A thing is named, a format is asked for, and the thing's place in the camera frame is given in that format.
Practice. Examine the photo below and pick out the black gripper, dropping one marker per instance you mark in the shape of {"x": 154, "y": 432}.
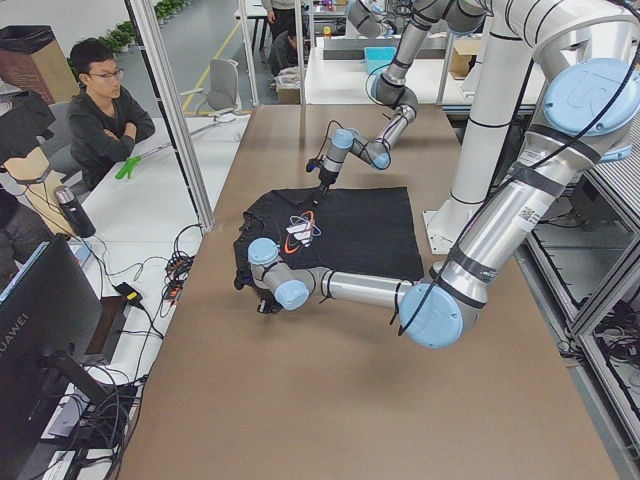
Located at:
{"x": 265, "y": 305}
{"x": 326, "y": 178}

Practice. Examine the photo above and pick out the black printed t-shirt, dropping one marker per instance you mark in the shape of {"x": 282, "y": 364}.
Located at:
{"x": 360, "y": 231}

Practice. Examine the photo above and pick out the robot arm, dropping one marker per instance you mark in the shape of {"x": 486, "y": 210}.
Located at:
{"x": 389, "y": 89}
{"x": 586, "y": 112}

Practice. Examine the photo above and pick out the red black USB hub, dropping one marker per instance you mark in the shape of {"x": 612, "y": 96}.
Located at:
{"x": 177, "y": 270}

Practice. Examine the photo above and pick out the black power adapter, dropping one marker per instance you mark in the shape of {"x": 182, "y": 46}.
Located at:
{"x": 132, "y": 295}

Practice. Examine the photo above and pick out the white office chair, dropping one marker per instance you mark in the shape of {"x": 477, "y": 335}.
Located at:
{"x": 223, "y": 95}

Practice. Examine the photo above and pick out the blue plastic bin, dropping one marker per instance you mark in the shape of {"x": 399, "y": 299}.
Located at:
{"x": 378, "y": 58}

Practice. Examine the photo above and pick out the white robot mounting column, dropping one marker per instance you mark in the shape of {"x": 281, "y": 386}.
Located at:
{"x": 560, "y": 37}

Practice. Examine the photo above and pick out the black Huawei monitor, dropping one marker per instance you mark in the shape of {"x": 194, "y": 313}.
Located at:
{"x": 48, "y": 318}

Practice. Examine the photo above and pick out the black thermos bottle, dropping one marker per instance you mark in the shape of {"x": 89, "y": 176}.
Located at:
{"x": 73, "y": 212}

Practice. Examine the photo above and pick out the seated man in black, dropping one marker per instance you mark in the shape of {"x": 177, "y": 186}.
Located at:
{"x": 105, "y": 121}

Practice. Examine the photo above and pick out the brown cardboard bin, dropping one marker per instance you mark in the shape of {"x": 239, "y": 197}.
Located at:
{"x": 32, "y": 60}

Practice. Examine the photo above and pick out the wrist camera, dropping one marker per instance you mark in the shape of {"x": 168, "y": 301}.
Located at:
{"x": 315, "y": 163}
{"x": 243, "y": 278}

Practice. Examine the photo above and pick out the aluminium frame post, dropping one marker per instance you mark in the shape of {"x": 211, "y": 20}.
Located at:
{"x": 149, "y": 39}

